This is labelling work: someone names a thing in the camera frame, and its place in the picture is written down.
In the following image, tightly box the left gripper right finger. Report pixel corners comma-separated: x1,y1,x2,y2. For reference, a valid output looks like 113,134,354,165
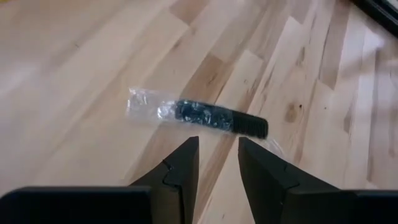
238,136,398,224

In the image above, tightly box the black aluminium table frame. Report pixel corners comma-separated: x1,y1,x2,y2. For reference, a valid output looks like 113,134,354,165
350,0,398,39

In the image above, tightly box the plastic wrapped black comb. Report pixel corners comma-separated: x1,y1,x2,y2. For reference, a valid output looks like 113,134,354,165
126,86,285,158

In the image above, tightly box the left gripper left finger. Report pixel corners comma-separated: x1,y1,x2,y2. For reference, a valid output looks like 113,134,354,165
0,136,200,224

